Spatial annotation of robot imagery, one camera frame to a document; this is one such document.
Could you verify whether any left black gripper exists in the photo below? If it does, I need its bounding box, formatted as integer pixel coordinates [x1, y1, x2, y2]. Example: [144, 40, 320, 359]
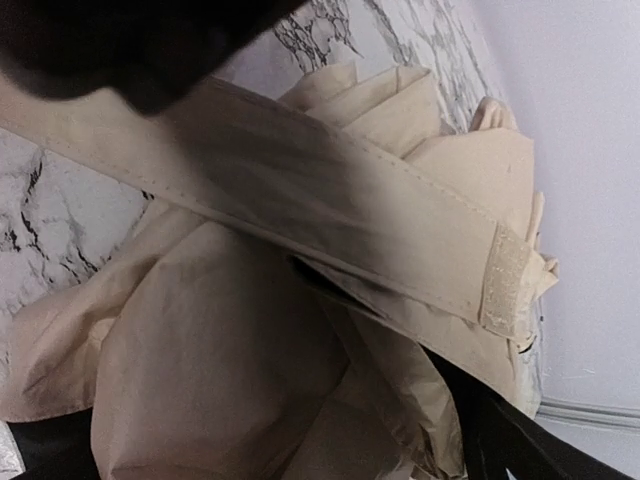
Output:
[1, 1, 302, 115]

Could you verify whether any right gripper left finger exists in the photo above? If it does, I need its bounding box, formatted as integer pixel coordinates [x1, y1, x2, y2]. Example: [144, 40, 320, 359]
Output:
[8, 408, 100, 480]

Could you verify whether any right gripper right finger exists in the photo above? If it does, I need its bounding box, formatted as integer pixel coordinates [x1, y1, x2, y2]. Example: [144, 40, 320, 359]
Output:
[429, 352, 628, 480]

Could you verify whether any beige folding umbrella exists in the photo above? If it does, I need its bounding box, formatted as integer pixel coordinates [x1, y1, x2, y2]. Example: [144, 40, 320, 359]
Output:
[1, 64, 558, 479]

